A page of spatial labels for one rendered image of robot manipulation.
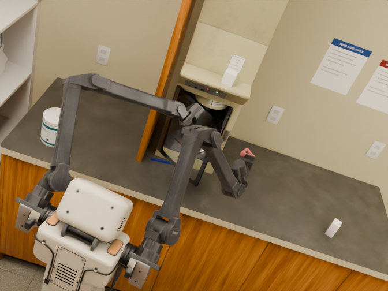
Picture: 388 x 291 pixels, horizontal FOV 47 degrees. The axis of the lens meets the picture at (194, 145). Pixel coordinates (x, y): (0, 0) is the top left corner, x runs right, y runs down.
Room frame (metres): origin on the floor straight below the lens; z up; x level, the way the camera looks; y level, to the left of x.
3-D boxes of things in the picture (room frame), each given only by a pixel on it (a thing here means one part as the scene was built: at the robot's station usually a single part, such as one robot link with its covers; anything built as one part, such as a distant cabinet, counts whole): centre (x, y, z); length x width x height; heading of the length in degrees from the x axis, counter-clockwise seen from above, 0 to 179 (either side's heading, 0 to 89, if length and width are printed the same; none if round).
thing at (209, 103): (1.93, 0.00, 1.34); 0.18 x 0.18 x 0.05
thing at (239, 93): (1.78, 0.01, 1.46); 0.32 x 0.12 x 0.10; 94
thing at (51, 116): (1.66, 0.66, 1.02); 0.13 x 0.13 x 0.15
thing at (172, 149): (1.72, 0.04, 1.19); 0.30 x 0.01 x 0.40; 55
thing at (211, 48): (1.96, 0.02, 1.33); 0.32 x 0.25 x 0.77; 94
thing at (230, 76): (1.78, -0.04, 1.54); 0.05 x 0.05 x 0.06; 83
